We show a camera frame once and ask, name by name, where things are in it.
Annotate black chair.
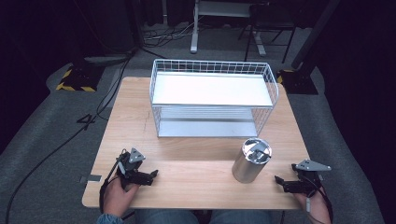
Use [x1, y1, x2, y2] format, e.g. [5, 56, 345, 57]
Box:
[237, 2, 301, 64]

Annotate grey tape strip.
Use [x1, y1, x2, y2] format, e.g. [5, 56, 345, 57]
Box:
[78, 174, 103, 184]

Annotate black slanted stand pole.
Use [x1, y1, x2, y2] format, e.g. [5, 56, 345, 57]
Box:
[290, 0, 341, 71]

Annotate person's right hand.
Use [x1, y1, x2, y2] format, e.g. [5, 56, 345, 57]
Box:
[293, 188, 332, 224]

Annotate steel tumbler cup with lid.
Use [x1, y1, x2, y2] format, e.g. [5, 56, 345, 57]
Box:
[231, 137, 273, 184]

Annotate bundle of floor cables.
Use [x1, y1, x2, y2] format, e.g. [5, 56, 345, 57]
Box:
[142, 21, 196, 49]

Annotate long black floor cable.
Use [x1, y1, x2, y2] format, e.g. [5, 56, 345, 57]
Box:
[5, 49, 138, 224]

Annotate person's blue jeans legs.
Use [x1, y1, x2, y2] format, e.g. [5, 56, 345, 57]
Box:
[134, 208, 276, 224]

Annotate white wire shelf rack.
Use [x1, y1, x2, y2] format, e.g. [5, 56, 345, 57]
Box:
[148, 59, 280, 139]

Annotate white desk frame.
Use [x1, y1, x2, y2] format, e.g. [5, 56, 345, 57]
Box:
[190, 0, 267, 57]

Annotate person's left hand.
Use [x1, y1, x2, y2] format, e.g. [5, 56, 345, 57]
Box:
[102, 175, 140, 217]

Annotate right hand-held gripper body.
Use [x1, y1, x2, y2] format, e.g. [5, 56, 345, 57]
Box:
[290, 159, 332, 198]

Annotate black yellow striped stand base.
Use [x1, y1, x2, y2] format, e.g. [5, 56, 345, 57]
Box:
[55, 63, 106, 93]
[276, 68, 319, 96]

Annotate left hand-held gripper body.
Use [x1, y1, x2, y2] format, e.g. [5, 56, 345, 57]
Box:
[116, 147, 147, 191]

